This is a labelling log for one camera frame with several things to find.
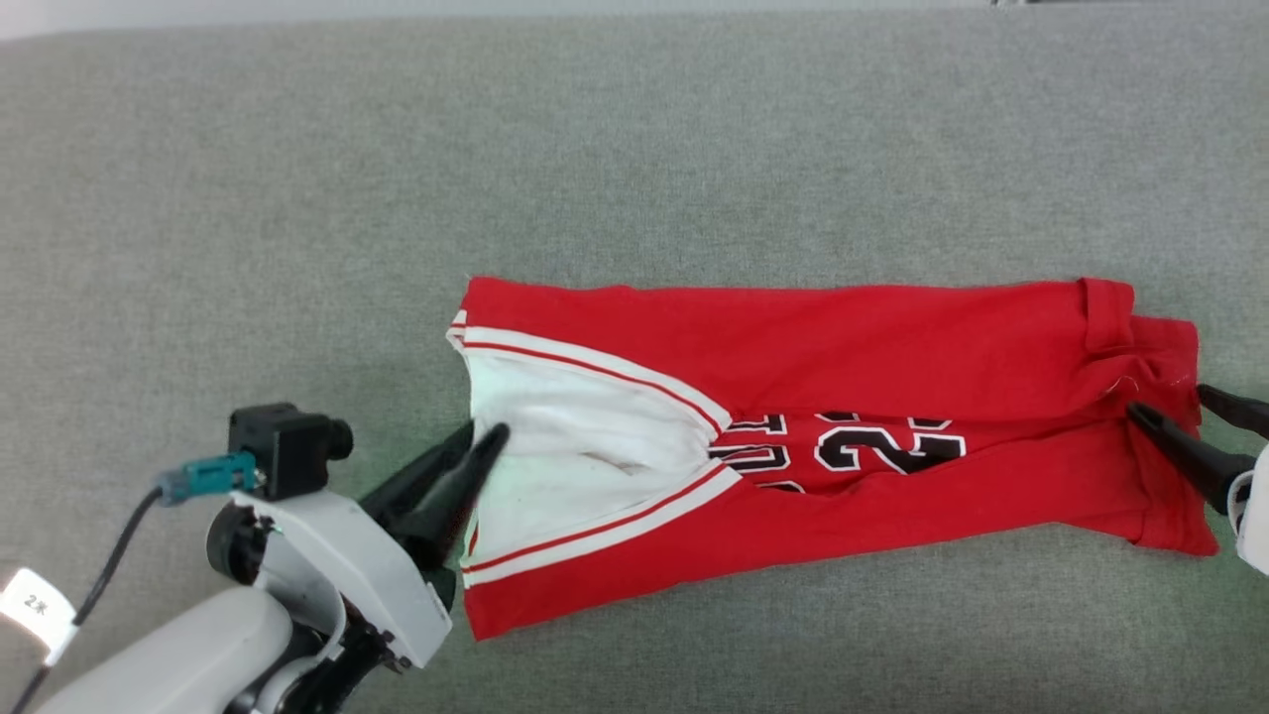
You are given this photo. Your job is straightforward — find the thin black cable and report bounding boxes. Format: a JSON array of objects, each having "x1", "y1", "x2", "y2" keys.
[{"x1": 5, "y1": 486, "x2": 166, "y2": 714}]

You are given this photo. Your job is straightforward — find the white cable label tag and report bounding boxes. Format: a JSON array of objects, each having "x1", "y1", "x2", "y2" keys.
[{"x1": 0, "y1": 567, "x2": 79, "y2": 666}]

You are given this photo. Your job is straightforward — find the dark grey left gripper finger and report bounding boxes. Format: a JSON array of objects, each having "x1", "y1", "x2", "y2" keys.
[
  {"x1": 359, "y1": 421, "x2": 478, "y2": 528},
  {"x1": 396, "y1": 423, "x2": 511, "y2": 572}
]

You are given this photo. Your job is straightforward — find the red and white jersey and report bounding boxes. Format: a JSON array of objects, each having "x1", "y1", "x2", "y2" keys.
[{"x1": 446, "y1": 276, "x2": 1221, "y2": 643}]

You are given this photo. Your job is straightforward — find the teal cable connector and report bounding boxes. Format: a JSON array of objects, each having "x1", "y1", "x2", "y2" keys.
[{"x1": 154, "y1": 453, "x2": 265, "y2": 508}]

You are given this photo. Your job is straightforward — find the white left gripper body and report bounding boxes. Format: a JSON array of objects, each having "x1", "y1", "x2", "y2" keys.
[{"x1": 206, "y1": 490, "x2": 456, "y2": 671}]

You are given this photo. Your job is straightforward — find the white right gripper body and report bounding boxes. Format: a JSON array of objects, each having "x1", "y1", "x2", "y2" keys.
[{"x1": 1226, "y1": 443, "x2": 1269, "y2": 577}]

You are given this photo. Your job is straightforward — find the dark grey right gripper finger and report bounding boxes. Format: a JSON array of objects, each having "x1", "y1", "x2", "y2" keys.
[
  {"x1": 1197, "y1": 384, "x2": 1269, "y2": 440},
  {"x1": 1127, "y1": 401, "x2": 1259, "y2": 516}
]

